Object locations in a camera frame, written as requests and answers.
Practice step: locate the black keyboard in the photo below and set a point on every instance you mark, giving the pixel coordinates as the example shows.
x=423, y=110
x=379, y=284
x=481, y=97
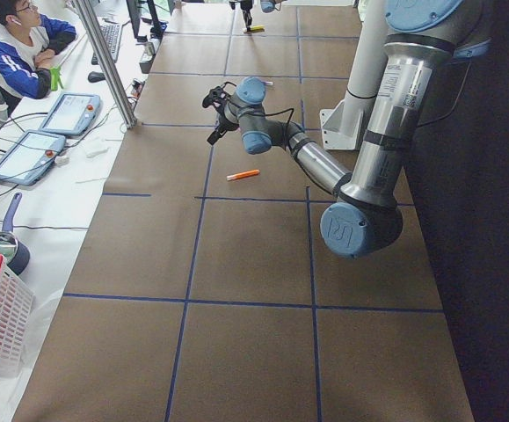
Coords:
x=112, y=33

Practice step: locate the orange highlighter pen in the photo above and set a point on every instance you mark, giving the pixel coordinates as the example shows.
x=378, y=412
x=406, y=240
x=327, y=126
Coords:
x=243, y=174

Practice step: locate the far teach pendant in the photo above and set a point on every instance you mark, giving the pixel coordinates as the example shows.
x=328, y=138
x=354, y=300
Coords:
x=71, y=114

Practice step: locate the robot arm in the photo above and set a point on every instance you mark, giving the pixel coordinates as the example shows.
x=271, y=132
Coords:
x=246, y=6
x=367, y=136

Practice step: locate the black computer mouse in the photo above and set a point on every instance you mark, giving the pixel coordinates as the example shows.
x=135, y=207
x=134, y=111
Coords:
x=94, y=77

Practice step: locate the aluminium frame post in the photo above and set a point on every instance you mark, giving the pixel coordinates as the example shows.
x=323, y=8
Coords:
x=105, y=60

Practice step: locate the seated person blue jacket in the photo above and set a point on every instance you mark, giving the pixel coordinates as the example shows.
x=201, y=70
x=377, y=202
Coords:
x=29, y=41

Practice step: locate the yellow highlighter pen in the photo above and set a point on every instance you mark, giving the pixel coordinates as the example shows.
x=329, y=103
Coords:
x=254, y=29

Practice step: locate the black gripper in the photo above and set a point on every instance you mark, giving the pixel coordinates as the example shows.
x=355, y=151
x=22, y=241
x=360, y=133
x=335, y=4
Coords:
x=246, y=8
x=226, y=120

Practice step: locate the teach pendant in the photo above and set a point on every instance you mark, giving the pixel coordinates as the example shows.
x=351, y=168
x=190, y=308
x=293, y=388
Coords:
x=71, y=114
x=30, y=157

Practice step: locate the near teach pendant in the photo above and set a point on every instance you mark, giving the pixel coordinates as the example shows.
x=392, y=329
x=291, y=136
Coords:
x=30, y=157

